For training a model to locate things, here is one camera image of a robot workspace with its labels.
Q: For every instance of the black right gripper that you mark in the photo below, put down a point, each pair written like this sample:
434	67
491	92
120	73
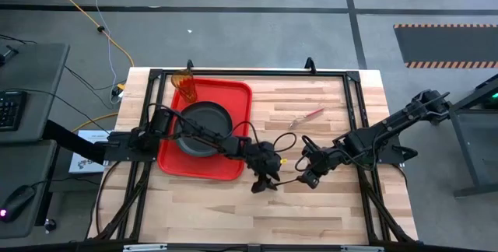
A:
323	158

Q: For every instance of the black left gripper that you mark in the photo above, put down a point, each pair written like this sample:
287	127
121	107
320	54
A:
264	158

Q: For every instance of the black round plate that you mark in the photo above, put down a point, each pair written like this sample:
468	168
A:
210	117

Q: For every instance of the amber faceted plastic cup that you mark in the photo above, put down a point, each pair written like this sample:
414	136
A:
186	86

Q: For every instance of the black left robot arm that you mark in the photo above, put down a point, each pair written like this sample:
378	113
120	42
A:
237	146

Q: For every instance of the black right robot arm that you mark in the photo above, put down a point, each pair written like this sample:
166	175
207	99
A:
389	123

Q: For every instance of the red plastic tray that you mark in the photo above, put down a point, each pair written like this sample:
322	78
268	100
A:
233	96

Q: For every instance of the small yellow tag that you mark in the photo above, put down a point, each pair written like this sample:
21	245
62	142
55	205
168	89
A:
283	161

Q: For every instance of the black metal side stand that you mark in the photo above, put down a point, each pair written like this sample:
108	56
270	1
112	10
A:
463	147

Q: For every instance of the white printed box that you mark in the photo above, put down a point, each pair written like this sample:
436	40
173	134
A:
83	164

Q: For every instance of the black hazard-striped floor mat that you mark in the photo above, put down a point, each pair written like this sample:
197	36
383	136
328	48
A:
447	46

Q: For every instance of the black caster wheel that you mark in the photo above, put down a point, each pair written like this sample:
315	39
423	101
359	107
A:
50	225

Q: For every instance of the black computer mouse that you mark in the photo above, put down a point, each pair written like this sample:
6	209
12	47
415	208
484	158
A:
17	201

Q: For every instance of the dark grey side desk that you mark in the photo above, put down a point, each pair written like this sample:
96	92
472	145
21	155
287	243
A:
35	81

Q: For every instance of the black keyboard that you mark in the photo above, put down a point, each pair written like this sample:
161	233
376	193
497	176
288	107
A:
11	110

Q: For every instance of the small black desk gadget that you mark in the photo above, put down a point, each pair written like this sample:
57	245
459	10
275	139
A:
8	54

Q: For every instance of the silver frame bracket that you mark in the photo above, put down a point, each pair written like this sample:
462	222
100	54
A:
144	248
362	249

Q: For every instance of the black aluminium table frame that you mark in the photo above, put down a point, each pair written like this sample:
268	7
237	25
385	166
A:
253	72

